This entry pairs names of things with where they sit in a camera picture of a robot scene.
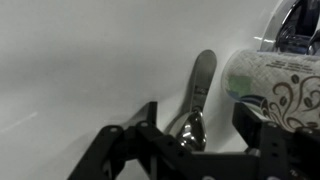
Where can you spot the patterned paper cup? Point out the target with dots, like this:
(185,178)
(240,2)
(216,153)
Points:
(273,86)

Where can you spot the metal coffee spoon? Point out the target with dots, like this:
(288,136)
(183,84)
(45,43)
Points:
(196,100)

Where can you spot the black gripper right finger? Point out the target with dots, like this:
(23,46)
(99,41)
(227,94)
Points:
(276,153)

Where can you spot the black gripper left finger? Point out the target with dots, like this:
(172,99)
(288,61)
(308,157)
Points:
(133,143)

